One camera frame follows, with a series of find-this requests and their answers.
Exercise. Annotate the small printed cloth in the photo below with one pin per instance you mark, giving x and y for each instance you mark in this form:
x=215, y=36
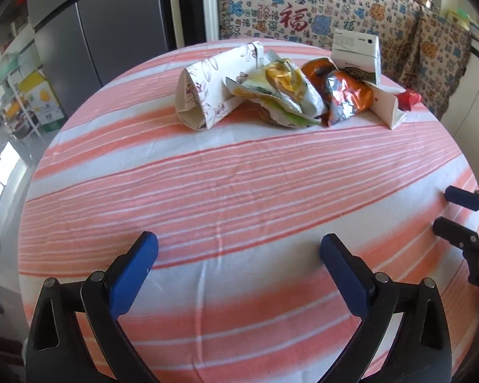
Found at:
x=431, y=60

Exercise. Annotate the orange foil chip bag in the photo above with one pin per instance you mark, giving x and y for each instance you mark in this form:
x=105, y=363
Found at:
x=343, y=91

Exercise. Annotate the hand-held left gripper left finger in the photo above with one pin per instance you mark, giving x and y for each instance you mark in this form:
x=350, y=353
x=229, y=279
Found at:
x=133, y=275

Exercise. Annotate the white lower cabinets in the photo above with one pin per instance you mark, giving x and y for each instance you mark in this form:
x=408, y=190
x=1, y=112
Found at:
x=475, y=99

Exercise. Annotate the large printed cloth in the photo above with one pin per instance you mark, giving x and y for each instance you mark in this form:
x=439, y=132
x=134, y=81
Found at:
x=295, y=8

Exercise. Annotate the round table, striped cloth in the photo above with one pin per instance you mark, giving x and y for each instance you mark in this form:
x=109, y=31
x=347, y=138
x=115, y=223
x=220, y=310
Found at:
x=223, y=191

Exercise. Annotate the small white carton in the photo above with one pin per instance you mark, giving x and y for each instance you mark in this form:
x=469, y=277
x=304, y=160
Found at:
x=387, y=105

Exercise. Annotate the yellow green cardboard box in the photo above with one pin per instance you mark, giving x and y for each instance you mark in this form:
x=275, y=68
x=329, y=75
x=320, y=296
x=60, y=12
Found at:
x=42, y=99

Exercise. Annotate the white floral paper box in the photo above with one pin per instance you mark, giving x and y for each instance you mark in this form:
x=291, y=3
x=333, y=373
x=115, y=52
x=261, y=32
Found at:
x=207, y=87

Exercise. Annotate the white milk carton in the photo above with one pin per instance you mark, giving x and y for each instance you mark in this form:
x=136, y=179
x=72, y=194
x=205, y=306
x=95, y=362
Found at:
x=355, y=52

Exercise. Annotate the white shelf rack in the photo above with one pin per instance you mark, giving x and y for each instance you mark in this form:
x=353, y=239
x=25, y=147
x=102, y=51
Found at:
x=12, y=60

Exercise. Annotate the yellow snack wrapper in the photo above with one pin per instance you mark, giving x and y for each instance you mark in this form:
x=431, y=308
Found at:
x=279, y=87

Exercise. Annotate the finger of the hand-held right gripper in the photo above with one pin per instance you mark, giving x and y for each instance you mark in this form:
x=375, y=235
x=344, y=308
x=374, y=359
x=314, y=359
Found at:
x=459, y=196
x=449, y=229

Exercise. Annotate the stack of plastic bowls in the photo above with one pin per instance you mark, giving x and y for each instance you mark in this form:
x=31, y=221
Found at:
x=459, y=18

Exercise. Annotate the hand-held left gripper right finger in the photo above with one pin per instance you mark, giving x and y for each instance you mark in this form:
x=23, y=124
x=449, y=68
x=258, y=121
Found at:
x=347, y=277

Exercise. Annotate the grey refrigerator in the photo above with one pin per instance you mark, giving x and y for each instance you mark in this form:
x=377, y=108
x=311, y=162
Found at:
x=103, y=28

